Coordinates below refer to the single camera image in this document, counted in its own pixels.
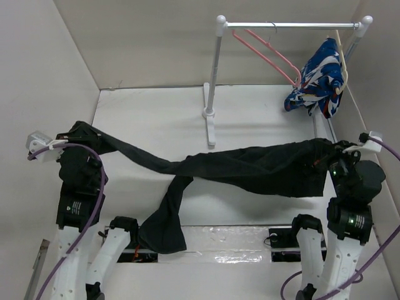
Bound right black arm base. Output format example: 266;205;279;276
264;227;301;263

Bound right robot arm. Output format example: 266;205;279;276
289;135;386;299

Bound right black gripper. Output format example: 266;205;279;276
315;138;364;195

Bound blue white patterned garment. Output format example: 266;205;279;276
284;37;344;119

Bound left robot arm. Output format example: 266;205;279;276
36;133;139;299

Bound pink plastic hanger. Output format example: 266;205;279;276
231;28;303;88

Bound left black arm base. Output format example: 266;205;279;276
98;231;159;264

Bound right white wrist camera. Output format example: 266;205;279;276
342;131;383;154

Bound black denim trousers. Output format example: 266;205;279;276
66;121;334;254

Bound white metal clothes rack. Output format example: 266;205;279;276
202;15;373;148

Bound cream plastic hanger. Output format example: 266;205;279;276
333;30;349;95

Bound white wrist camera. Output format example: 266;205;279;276
342;131;383;154
26;131;67;163

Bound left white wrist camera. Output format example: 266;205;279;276
26;131;67;163

